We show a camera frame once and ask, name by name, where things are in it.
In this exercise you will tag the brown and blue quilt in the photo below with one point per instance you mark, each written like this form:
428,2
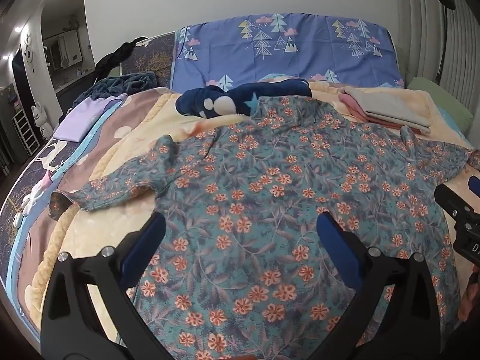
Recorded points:
108,135

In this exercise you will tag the white cat figurine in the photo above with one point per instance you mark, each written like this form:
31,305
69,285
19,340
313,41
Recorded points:
42,120

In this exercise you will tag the dark teal fuzzy blanket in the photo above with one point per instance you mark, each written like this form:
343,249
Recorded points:
123,82

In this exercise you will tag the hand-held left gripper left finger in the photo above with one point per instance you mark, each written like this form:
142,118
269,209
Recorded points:
146,247

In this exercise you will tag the teal floral shirt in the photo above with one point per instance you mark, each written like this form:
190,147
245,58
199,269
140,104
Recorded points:
262,180

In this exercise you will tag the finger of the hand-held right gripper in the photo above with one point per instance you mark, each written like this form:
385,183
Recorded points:
474,185
450,199

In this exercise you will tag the grey pleated curtain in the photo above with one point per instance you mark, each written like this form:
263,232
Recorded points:
431,26

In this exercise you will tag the black garment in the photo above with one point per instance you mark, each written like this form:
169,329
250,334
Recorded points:
116,58

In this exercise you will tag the lilac folded cloth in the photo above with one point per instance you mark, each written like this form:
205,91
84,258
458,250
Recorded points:
84,118

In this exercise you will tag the green pillow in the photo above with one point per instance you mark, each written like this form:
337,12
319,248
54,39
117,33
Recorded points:
442,95

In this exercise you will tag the cream plush blanket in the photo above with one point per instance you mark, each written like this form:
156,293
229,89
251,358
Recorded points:
97,232

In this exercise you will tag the blue tree-print pillow cover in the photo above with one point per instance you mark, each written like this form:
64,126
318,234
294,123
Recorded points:
300,48

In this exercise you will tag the person's right hand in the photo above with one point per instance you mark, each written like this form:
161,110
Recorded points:
470,296

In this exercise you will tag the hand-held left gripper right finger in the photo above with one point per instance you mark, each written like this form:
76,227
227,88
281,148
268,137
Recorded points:
333,247

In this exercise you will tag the navy star-print fleece garment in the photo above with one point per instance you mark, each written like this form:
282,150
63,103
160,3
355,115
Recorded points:
232,97

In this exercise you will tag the white shelf rack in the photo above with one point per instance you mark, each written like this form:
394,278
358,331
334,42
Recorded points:
26,133

